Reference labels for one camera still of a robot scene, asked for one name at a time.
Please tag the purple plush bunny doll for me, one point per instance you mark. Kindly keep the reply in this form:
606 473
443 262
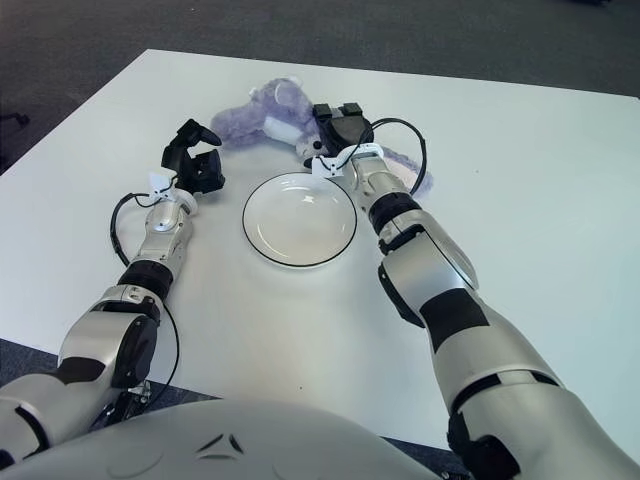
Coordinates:
280 107

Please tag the metal bracket under table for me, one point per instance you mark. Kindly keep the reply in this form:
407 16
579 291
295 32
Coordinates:
137 390

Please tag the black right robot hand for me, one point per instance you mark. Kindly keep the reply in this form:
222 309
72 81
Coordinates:
350 132

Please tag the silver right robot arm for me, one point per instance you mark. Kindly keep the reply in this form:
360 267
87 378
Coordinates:
450 280

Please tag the white plate with black rim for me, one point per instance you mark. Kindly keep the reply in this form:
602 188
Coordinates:
295 225

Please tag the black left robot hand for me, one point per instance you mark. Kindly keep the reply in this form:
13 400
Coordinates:
205 172

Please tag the grey robot torso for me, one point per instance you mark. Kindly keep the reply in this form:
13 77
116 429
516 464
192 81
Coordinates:
225 445

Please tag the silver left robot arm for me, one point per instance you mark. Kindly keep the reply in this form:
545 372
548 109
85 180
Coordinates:
100 345

